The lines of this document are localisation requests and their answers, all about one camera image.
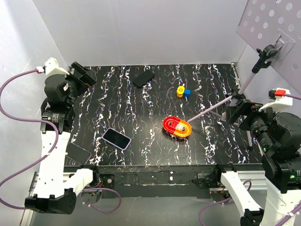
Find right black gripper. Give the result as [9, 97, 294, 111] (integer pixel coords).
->
[224, 97, 282, 152]

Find lilac phone case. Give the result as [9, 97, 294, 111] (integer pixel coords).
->
[102, 128, 132, 150]

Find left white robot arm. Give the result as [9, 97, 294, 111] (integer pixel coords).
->
[24, 57, 100, 214]

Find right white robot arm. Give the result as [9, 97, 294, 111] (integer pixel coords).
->
[213, 99, 301, 226]

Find black phone case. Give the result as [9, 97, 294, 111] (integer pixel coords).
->
[132, 70, 155, 88]

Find grey phone at table edge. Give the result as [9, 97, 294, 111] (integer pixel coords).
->
[65, 143, 91, 166]

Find blue cube toy block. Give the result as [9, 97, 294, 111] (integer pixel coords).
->
[183, 89, 191, 97]

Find yellow round toy block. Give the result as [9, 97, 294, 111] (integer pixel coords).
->
[176, 86, 185, 97]

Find red orange oval tray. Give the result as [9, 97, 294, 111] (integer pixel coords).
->
[163, 116, 192, 138]

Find perforated lilac panel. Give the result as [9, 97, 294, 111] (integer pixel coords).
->
[237, 0, 301, 92]

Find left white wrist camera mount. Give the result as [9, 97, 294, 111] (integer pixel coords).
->
[36, 57, 69, 77]

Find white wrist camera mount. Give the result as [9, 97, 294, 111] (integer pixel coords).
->
[259, 88, 293, 113]
[36, 57, 69, 77]

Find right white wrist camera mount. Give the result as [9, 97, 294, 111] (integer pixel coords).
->
[259, 88, 293, 113]

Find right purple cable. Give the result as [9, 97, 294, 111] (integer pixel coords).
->
[198, 93, 301, 226]

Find purple cable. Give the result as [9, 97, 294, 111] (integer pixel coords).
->
[0, 67, 58, 210]
[198, 93, 301, 226]

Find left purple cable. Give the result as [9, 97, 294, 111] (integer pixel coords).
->
[0, 67, 58, 210]

